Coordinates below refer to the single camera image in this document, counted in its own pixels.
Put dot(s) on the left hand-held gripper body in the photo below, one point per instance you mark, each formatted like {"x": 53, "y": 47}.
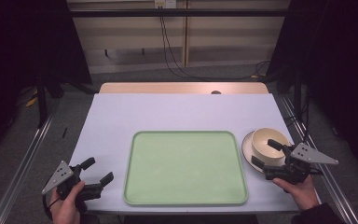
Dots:
{"x": 64, "y": 183}

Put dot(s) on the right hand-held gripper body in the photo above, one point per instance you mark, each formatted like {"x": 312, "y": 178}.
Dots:
{"x": 295, "y": 168}

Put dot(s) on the cream bowl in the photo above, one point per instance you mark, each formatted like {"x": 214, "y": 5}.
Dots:
{"x": 265, "y": 146}

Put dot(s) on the person's left hand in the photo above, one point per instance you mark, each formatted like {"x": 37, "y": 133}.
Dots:
{"x": 66, "y": 207}

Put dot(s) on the person's right hand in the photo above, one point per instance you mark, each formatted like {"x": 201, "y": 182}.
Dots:
{"x": 299, "y": 192}

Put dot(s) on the white plate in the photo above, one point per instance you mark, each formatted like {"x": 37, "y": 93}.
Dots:
{"x": 247, "y": 151}

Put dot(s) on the small black pen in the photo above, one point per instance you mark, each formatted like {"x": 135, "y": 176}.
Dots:
{"x": 64, "y": 132}

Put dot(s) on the green tray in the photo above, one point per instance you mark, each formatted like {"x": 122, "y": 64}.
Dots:
{"x": 185, "y": 168}

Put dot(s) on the black metal stand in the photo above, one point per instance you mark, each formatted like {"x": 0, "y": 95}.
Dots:
{"x": 42, "y": 102}

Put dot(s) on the yellow object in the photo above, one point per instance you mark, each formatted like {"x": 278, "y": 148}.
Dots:
{"x": 31, "y": 101}

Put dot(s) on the white table cover board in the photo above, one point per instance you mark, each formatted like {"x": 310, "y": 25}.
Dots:
{"x": 167, "y": 112}

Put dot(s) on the dark curtain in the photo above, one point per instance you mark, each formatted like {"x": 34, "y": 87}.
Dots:
{"x": 338, "y": 62}
{"x": 21, "y": 46}

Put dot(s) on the wooden desk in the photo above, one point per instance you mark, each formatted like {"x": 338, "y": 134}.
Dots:
{"x": 167, "y": 87}

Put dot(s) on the white power outlet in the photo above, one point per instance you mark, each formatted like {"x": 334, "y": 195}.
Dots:
{"x": 165, "y": 3}

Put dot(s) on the aluminium rail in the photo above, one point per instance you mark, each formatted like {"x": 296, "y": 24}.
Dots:
{"x": 329, "y": 177}
{"x": 21, "y": 168}

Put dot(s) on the wooden post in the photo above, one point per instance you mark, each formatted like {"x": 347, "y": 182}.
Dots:
{"x": 186, "y": 34}

